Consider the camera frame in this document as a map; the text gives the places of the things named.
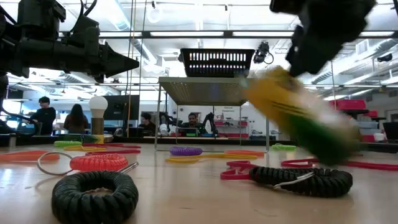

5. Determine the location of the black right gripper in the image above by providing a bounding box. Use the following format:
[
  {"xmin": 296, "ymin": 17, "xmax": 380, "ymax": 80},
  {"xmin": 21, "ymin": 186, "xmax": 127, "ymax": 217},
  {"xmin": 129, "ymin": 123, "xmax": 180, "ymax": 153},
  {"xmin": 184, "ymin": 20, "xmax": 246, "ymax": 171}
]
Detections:
[{"xmin": 269, "ymin": 0, "xmax": 377, "ymax": 77}]

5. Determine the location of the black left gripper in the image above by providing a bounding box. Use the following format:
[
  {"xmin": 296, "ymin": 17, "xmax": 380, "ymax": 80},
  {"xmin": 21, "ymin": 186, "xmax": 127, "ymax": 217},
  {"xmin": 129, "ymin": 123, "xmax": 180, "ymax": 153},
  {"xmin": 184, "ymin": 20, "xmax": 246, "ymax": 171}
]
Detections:
[{"xmin": 67, "ymin": 17, "xmax": 140, "ymax": 83}]

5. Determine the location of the yellow green crayon box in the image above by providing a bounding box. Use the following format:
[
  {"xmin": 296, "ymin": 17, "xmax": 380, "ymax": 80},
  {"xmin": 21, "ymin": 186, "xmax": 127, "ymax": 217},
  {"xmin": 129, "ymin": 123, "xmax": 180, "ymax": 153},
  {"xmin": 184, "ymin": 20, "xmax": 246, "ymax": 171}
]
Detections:
[
  {"xmin": 242, "ymin": 65, "xmax": 363, "ymax": 166},
  {"xmin": 57, "ymin": 133, "xmax": 105, "ymax": 144}
]

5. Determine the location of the black slotted plastic basket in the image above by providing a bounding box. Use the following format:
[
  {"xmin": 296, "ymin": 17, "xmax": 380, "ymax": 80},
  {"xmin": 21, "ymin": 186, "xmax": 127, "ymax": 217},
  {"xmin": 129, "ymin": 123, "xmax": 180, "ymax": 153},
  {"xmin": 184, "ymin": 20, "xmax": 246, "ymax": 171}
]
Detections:
[{"xmin": 179, "ymin": 48, "xmax": 256, "ymax": 78}]

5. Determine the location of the yellow rubber band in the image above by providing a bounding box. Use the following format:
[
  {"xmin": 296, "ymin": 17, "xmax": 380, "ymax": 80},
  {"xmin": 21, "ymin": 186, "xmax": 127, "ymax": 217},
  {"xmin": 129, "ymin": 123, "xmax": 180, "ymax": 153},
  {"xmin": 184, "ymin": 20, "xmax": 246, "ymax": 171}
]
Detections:
[
  {"xmin": 63, "ymin": 145, "xmax": 100, "ymax": 152},
  {"xmin": 164, "ymin": 153, "xmax": 259, "ymax": 164}
]

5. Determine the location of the green coil keychain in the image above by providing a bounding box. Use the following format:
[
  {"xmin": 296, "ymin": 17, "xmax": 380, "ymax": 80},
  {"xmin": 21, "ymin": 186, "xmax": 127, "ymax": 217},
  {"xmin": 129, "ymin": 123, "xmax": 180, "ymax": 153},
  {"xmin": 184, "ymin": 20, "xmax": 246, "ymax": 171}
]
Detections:
[
  {"xmin": 53, "ymin": 140, "xmax": 83, "ymax": 148},
  {"xmin": 271, "ymin": 143, "xmax": 298, "ymax": 152}
]

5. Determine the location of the purple coil keychain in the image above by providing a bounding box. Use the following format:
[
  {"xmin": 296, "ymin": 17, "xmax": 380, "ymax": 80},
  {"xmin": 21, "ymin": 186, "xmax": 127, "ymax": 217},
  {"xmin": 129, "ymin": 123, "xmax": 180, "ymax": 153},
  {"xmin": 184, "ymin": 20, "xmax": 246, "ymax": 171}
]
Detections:
[{"xmin": 169, "ymin": 146, "xmax": 203, "ymax": 157}]

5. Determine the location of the orange rubber band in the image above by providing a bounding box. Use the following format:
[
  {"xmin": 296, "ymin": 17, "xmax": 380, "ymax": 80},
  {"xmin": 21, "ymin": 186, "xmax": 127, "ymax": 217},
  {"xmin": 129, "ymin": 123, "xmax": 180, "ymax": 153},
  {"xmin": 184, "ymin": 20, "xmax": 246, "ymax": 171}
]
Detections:
[
  {"xmin": 0, "ymin": 150, "xmax": 60, "ymax": 162},
  {"xmin": 223, "ymin": 149, "xmax": 266, "ymax": 157}
]

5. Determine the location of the black coil keychain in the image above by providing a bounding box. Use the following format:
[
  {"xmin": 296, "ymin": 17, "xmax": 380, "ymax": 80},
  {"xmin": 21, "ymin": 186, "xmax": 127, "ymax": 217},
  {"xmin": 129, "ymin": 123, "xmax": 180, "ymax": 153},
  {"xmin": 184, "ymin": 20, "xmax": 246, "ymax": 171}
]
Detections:
[
  {"xmin": 248, "ymin": 166, "xmax": 354, "ymax": 198},
  {"xmin": 51, "ymin": 170, "xmax": 140, "ymax": 224}
]

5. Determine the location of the black ceiling spotlight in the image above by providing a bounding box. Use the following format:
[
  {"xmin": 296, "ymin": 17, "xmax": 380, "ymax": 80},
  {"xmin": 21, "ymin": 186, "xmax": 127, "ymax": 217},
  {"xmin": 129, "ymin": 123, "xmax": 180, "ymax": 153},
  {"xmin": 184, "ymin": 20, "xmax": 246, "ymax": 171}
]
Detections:
[
  {"xmin": 376, "ymin": 52, "xmax": 394, "ymax": 63},
  {"xmin": 252, "ymin": 41, "xmax": 274, "ymax": 65}
]

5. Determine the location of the black monitor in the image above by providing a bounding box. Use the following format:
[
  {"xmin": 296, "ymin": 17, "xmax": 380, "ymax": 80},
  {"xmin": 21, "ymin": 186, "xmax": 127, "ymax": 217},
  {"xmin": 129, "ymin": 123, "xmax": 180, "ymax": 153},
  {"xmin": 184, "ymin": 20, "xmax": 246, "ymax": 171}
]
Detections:
[{"xmin": 103, "ymin": 95, "xmax": 141, "ymax": 121}]

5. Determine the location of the white bulb table lamp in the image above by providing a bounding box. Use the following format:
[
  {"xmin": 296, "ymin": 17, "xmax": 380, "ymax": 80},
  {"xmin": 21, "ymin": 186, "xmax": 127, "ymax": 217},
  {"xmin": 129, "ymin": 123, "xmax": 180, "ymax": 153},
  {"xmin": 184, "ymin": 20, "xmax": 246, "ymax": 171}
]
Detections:
[{"xmin": 88, "ymin": 95, "xmax": 109, "ymax": 136}]

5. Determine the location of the red storage bin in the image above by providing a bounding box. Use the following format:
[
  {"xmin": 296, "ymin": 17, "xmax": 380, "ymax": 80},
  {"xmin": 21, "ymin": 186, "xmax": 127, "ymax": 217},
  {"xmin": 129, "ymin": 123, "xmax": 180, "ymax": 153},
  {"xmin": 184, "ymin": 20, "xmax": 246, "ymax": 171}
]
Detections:
[{"xmin": 328, "ymin": 99, "xmax": 367, "ymax": 112}]

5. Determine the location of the person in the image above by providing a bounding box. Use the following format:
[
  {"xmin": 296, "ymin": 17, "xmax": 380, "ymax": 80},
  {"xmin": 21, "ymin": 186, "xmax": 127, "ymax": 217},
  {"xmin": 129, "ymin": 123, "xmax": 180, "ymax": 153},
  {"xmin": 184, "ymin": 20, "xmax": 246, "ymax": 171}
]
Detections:
[
  {"xmin": 138, "ymin": 111, "xmax": 156, "ymax": 137},
  {"xmin": 179, "ymin": 112, "xmax": 206, "ymax": 137},
  {"xmin": 29, "ymin": 96, "xmax": 57, "ymax": 136},
  {"xmin": 63, "ymin": 103, "xmax": 90, "ymax": 135}
]

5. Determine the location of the black overhead light bar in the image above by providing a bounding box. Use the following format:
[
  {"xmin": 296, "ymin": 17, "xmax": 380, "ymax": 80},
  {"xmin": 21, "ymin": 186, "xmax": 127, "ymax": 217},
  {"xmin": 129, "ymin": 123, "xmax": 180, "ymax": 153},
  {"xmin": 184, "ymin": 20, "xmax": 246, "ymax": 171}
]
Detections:
[{"xmin": 98, "ymin": 30, "xmax": 398, "ymax": 40}]

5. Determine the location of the green perforated metal shelf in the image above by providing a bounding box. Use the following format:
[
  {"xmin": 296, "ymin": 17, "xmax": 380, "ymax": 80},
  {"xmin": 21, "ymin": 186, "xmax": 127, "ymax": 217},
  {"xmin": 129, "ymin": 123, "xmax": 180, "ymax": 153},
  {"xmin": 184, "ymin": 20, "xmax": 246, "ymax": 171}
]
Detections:
[{"xmin": 154, "ymin": 77, "xmax": 271, "ymax": 153}]

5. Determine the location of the hanging black cable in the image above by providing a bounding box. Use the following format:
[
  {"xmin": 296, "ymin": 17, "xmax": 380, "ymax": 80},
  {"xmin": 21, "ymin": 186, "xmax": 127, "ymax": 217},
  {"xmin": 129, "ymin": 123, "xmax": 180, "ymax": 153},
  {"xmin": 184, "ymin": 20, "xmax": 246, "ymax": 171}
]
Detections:
[{"xmin": 124, "ymin": 0, "xmax": 135, "ymax": 97}]

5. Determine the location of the orange coil keychain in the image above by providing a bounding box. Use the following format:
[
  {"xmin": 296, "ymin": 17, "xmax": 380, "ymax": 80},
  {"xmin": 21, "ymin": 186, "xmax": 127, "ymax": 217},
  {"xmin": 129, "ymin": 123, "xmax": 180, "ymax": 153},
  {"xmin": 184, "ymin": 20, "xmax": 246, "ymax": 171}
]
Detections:
[{"xmin": 36, "ymin": 151, "xmax": 140, "ymax": 177}]

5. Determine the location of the black aluminium table frame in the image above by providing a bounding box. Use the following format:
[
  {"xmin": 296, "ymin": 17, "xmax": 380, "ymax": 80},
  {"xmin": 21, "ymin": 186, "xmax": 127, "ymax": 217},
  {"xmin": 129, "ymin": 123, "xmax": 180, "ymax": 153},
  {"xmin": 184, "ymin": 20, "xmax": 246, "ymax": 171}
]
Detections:
[{"xmin": 0, "ymin": 134, "xmax": 398, "ymax": 147}]

